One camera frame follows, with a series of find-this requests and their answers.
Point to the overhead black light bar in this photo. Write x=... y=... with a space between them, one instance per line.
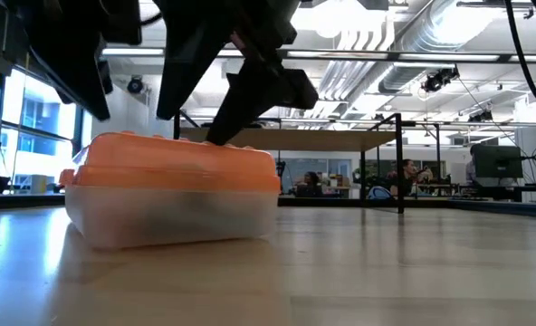
x=392 y=56

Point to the person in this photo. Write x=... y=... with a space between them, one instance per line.
x=406 y=174
x=311 y=181
x=470 y=169

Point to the large glass window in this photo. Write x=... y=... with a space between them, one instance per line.
x=41 y=136

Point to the silver ventilation duct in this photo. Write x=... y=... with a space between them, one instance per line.
x=404 y=77

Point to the blue white bag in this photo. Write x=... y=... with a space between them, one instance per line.
x=380 y=194

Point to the black overhead camera on mount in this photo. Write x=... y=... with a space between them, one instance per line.
x=435 y=81

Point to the dark computer monitor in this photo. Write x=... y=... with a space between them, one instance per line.
x=496 y=160

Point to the clear plastic pencil box base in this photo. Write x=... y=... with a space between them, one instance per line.
x=168 y=217

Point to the orange translucent box lid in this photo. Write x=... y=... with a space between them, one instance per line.
x=168 y=167

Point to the wooden shelf black metal frame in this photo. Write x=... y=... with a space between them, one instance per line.
x=331 y=139

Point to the black desk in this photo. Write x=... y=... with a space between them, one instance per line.
x=512 y=188

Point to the small black ceiling device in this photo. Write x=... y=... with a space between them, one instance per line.
x=478 y=117

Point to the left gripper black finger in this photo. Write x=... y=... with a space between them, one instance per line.
x=69 y=54
x=186 y=68

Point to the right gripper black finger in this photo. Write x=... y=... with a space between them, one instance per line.
x=259 y=90

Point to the round black ceiling camera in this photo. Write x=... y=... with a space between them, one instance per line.
x=135 y=86

